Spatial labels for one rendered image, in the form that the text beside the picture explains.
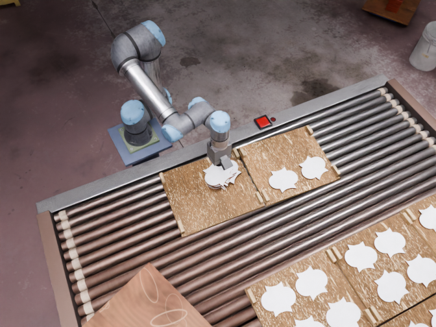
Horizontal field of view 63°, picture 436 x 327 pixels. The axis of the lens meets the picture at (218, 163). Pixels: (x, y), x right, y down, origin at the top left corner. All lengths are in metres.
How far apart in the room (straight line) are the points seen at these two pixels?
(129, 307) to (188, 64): 2.63
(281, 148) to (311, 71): 1.91
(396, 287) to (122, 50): 1.47
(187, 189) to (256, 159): 0.38
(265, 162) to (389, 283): 0.76
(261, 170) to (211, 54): 2.13
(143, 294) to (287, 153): 0.97
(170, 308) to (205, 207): 0.49
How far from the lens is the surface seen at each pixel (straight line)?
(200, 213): 1.67
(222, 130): 1.35
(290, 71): 3.66
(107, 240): 1.71
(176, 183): 1.75
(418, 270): 1.81
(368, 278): 1.71
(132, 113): 1.79
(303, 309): 1.60
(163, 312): 1.46
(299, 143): 1.93
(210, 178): 1.67
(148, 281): 1.49
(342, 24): 4.35
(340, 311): 1.63
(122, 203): 1.77
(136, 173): 1.83
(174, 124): 1.36
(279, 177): 1.78
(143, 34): 1.53
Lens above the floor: 2.47
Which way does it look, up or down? 58 degrees down
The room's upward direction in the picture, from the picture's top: 2 degrees clockwise
